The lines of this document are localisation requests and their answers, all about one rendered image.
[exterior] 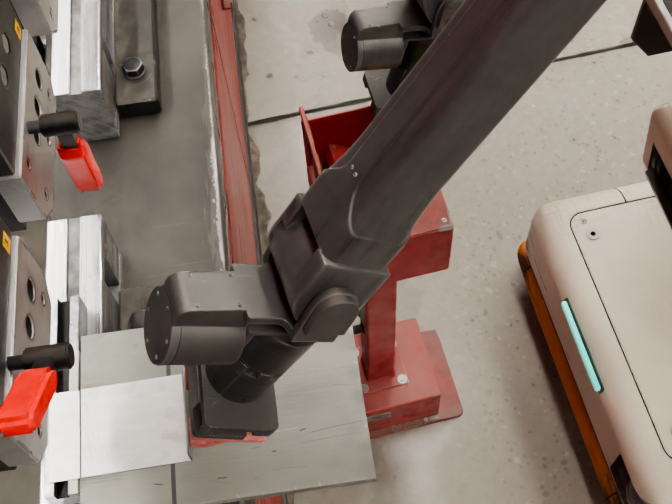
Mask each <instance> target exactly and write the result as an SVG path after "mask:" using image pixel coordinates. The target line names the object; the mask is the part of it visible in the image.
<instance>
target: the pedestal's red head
mask: <svg viewBox="0 0 672 504"><path fill-rule="evenodd" d="M371 110H372V107H371V105H368V106H363V107H359V108H355V109H350V110H346V111H341V112H337V113H332V114H328V115H323V116H319V117H314V118H310V119H308V121H309V125H310V128H311V132H312V135H313V139H314V142H315V146H314V143H313V139H312V136H311V132H310V129H309V125H308V122H307V119H306V115H305V112H304V108H303V107H302V106H301V107H299V112H300V115H301V119H302V120H301V126H302V133H303V141H304V149H305V157H306V165H307V174H308V182H309V186H311V185H312V184H313V183H314V181H315V180H316V179H317V177H318V176H319V175H320V173H321V172H322V170H324V169H328V168H330V167H331V166H332V165H333V164H334V163H335V162H336V161H337V160H338V159H339V158H340V157H341V156H342V155H343V154H344V153H345V152H346V151H347V150H348V149H349V148H350V147H351V146H352V145H353V144H354V143H355V142H356V140H357V139H358V138H359V137H360V136H361V135H362V133H363V132H364V131H365V130H366V128H367V127H368V126H369V124H370V123H371V122H372V121H373V119H374V118H373V115H372V113H371ZM315 149H316V150H315ZM316 152H317V153H316ZM317 154H318V156H319V159H320V163H321V166H322V170H321V167H320V163H319V160H318V156H317ZM453 232H454V223H453V221H452V218H451V215H450V213H449V210H448V207H447V204H446V202H445V199H444V196H443V193H442V191H441V190H440V191H439V193H438V194H437V195H436V196H435V198H434V199H433V200H432V201H431V203H430V204H429V205H428V207H427V208H426V210H425V211H424V212H423V214H422V215H421V217H420V218H419V220H418V221H417V223H416V224H415V226H414V228H413V229H412V231H411V234H410V237H409V239H408V241H407V243H406V244H405V246H404V247H403V248H402V249H401V251H400V252H399V253H398V254H397V255H396V256H395V257H394V258H393V260H392V261H391V262H390V263H389V264H388V265H387V268H388V271H389V273H390V275H391V276H390V277H389V278H388V279H387V280H386V281H385V283H384V284H388V283H392V282H396V281H401V280H405V279H409V278H413V277H417V276H421V275H426V274H430V273H434V272H438V271H442V270H446V269H448V268H449V263H450V255H451V248H452V240H453ZM384 284H383V285H384Z"/></svg>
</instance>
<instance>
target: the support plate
mask: <svg viewBox="0 0 672 504"><path fill-rule="evenodd" d="M165 376H167V375H166V365H164V366H158V365H154V364H153V363H152V362H151V361H150V359H149V357H148V354H147V351H146V347H145V340H144V328H138V329H131V330H123V331H116V332H109V333H102V334H95V335H88V336H82V337H81V389H87V388H94V387H100V386H107V385H113V384H120V383H126V382H133V381H139V380H146V379H152V378H159V377H165ZM274 388H275V396H276V405H277V413H278V422H279V427H278V429H277V430H276V431H275V432H274V433H272V434H271V435H270V436H267V438H266V439H265V440H264V441H263V442H262V443H254V442H227V443H223V444H218V445H214V446H210V447H206V448H193V461H188V462H182V463H176V464H175V476H176V497H177V504H223V503H230V502H237V501H244V500H250V499H257V498H264V497H271V496H278V495H285V494H292V493H298V492H305V491H312V490H319V489H326V488H333V487H340V486H346V485H353V484H360V483H367V482H374V481H376V473H375V467H374V461H373V454H372V448H371V442H370V435H369V429H368V423H367V416H366V410H365V404H364V397H363V391H362V385H361V378H360V372H359V366H358V359H357V353H356V347H355V340H354V334H353V328H352V325H351V326H350V327H349V329H348V330H347V332H346V333H345V334H344V335H338V337H337V338H336V339H335V341H334V342H316V343H315V344H314V345H313V346H312V347H311V348H310V349H309V350H308V351H307V352H306V353H305V354H304V355H303V356H302V357H301V358H300V359H299V360H298V361H297V362H295V363H294V364H293V365H292V366H291V367H290V368H289V369H288V370H287V371H286V372H285V373H284V374H283V375H282V376H281V377H280V378H279V379H278V380H277V381H276V382H275V383H274ZM80 504H172V487H171V465H170V464H169V465H163V466H157V467H150V468H144V469H138V470H131V471H125V472H119V473H112V474H106V475H100V476H93V477H87V478H82V457H81V479H80Z"/></svg>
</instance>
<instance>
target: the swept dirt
mask: <svg viewBox="0 0 672 504"><path fill-rule="evenodd" d="M234 2H235V11H236V21H237V30H238V39H239V49H240V58H241V67H242V76H243V85H244V95H245V104H246V113H247V122H248V119H249V110H248V105H247V94H246V89H245V81H246V78H247V75H248V69H247V52H246V50H245V47H244V42H245V39H246V31H245V18H244V17H243V15H242V14H241V13H240V11H239V10H238V0H234ZM249 141H250V151H251V160H252V169H253V178H254V187H255V197H256V206H257V216H258V225H259V235H260V244H261V252H262V262H263V265H264V264H265V263H264V260H263V255H264V253H265V251H266V250H267V248H268V246H269V244H268V231H267V227H268V224H269V222H270V220H271V216H272V214H271V212H270V211H269V209H268V208H267V206H266V203H265V194H264V193H263V192H262V191H261V190H260V189H259V188H258V187H257V184H256V182H257V179H258V177H259V175H260V171H261V168H260V162H259V160H260V150H259V148H258V147H257V145H256V144H255V143H254V141H253V139H252V138H251V136H250V134H249ZM288 503H289V504H294V493H292V494H288Z"/></svg>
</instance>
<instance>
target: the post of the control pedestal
mask: <svg viewBox="0 0 672 504"><path fill-rule="evenodd" d="M396 304H397V281H396V282H392V283H388V284H384V285H382V286H381V287H380V288H379V289H378V290H377V291H376V293H375V294H374V295H373V296H372V297H371V298H370V299H369V300H368V301H367V303H366V304H365V305H364V306H363V307H362V308H361V309H360V323H361V321H362V324H363V327H364V332H365V335H364V334H363V333H361V348H362V360H363V364H364V368H365V371H366V375H367V378H368V380H369V381H371V380H375V379H379V378H383V377H387V376H392V375H394V371H395V338H396Z"/></svg>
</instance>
